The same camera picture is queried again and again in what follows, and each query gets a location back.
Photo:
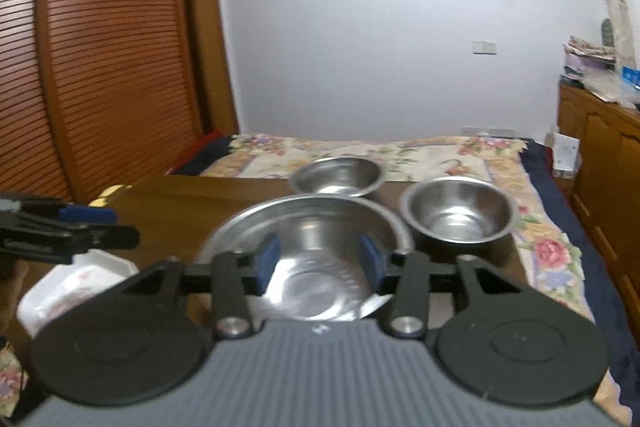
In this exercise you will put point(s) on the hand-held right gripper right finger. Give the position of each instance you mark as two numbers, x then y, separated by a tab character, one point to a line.
372	264

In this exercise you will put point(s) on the navy blanket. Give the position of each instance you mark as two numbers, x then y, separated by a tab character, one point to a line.
550	187

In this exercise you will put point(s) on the white wall switch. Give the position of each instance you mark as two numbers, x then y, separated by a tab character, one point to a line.
484	47

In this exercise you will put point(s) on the white cardboard box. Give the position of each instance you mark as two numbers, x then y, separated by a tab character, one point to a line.
567	154

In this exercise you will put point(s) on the small stainless steel bowl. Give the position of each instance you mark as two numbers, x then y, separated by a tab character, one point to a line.
457	207

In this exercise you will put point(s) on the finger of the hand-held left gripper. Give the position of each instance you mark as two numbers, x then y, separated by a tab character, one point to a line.
110	238
87	214

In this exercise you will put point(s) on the white floral square plate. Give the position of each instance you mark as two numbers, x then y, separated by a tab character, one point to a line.
75	282

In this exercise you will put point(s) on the large stainless steel bowl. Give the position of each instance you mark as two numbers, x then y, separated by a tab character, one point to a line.
310	227

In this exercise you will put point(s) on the medium stainless steel bowl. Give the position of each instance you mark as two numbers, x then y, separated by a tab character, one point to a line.
335	174

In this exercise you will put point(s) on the wooden door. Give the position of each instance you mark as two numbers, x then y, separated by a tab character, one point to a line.
212	57

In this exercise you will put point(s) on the stack of folded cloths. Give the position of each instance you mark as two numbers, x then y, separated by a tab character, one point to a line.
585	62

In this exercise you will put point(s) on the dark and red clothes pile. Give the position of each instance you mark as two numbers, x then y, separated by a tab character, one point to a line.
205	154

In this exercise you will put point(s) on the wooden louvered wardrobe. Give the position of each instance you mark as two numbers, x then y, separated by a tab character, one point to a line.
100	57

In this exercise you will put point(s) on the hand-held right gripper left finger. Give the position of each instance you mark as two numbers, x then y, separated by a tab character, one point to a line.
267	264

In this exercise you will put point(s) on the clear plastic bag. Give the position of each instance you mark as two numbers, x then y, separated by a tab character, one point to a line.
607	87

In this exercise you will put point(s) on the blue and white packet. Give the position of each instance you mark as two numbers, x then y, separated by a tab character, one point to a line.
631	76

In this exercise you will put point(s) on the floral bedsheet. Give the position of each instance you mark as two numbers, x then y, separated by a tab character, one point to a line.
425	154

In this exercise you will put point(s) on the wooden sideboard cabinet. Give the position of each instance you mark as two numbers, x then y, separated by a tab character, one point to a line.
610	157

